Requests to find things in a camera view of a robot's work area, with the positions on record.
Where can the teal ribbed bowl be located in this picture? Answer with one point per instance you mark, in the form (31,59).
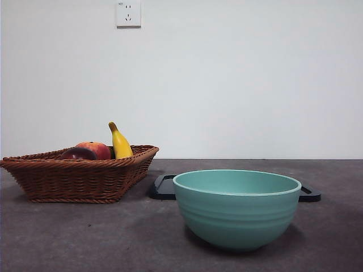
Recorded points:
(236,218)

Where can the dark red plum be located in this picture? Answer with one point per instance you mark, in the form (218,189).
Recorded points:
(76,154)

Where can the black rectangular tray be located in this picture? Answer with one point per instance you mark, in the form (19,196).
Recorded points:
(163,191)

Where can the yellow banana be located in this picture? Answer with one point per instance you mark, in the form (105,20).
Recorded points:
(121,146)

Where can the green avocado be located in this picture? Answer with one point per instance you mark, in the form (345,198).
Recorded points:
(112,153)

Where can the red yellow apple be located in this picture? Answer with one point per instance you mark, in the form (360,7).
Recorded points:
(99,149)

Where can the brown wicker basket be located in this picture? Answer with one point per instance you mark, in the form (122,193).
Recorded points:
(73,181)

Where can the white wall socket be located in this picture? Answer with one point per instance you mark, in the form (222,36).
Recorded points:
(128,14)

